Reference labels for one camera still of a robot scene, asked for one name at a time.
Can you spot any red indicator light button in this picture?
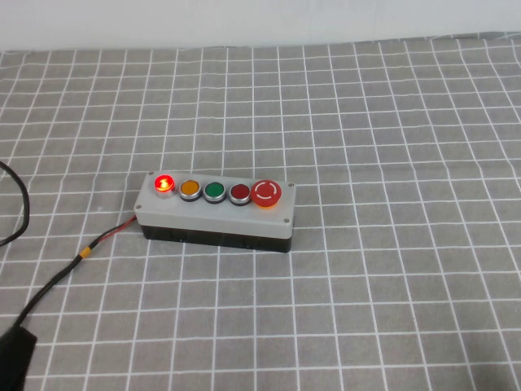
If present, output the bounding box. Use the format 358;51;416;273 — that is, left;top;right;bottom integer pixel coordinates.
153;174;177;200

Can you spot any red emergency stop button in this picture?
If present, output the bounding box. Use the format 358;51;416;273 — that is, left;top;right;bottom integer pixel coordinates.
250;178;282;209

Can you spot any dark red push button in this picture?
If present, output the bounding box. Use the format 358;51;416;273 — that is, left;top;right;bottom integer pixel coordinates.
228;183;252;207

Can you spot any green push button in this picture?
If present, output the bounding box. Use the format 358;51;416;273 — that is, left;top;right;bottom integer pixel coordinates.
203;181;227;204

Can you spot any yellow push button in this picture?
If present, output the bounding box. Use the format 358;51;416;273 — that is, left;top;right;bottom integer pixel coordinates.
178;179;203;203

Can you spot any grey white-grid tablecloth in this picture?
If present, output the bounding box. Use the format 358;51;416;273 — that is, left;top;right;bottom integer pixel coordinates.
0;32;521;391

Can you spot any grey button switch box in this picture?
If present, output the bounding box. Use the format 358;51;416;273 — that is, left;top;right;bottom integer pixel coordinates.
134;169;297;254

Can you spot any black red power cable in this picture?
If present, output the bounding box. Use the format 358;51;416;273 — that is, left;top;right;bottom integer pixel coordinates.
15;215;138;327

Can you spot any thick black cable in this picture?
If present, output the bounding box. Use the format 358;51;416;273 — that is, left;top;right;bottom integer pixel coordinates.
0;160;32;247

